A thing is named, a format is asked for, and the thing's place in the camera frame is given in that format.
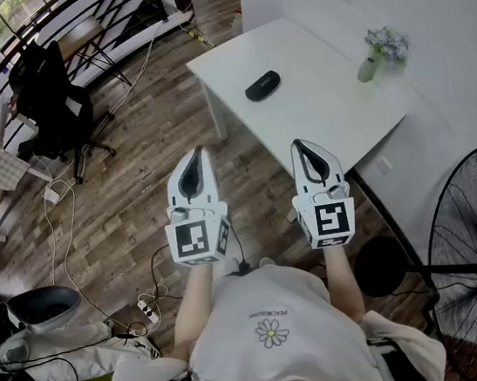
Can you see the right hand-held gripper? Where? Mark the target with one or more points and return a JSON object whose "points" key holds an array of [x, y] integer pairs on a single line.
{"points": [[332, 218]]}

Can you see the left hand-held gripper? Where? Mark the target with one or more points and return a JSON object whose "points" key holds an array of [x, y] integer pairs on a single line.
{"points": [[192, 238]]}

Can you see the black glasses case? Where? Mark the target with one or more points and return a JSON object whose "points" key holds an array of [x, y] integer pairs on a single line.
{"points": [[262, 86]]}

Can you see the person's left forearm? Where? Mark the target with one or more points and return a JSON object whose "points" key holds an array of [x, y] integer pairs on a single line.
{"points": [[193, 306]]}

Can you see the person's right forearm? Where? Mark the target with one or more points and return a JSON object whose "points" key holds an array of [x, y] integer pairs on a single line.
{"points": [[343, 280]]}

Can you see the white shoe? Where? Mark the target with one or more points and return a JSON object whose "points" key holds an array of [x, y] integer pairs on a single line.
{"points": [[267, 261], [231, 265]]}

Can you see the pale green vase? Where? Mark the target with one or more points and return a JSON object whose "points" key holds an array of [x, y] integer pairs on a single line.
{"points": [[367, 70]]}

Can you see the white power strip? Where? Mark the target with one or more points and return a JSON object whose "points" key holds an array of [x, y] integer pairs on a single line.
{"points": [[148, 311]]}

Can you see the blue artificial flower bunch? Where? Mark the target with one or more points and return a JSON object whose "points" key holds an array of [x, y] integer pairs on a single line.
{"points": [[387, 43]]}

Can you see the yellow black striped floor strip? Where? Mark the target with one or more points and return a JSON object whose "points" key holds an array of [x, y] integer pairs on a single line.
{"points": [[199, 38]]}

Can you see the black office chair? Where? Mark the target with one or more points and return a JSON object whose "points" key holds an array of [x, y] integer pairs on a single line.
{"points": [[51, 110]]}

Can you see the white daisy print t-shirt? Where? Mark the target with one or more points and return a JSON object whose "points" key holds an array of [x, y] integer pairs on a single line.
{"points": [[279, 355]]}

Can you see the grey moulded seat shell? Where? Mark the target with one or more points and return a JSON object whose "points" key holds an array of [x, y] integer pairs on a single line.
{"points": [[43, 307]]}

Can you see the wooden desk with black legs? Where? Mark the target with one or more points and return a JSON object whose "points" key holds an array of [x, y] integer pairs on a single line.
{"points": [[80, 35]]}

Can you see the white fabric bag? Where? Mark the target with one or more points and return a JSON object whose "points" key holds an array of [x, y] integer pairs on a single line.
{"points": [[68, 359]]}

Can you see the large window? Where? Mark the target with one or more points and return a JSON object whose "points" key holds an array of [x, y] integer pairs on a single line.
{"points": [[15, 14]]}

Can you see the white wall socket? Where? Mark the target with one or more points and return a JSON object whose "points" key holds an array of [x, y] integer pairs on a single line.
{"points": [[384, 164]]}

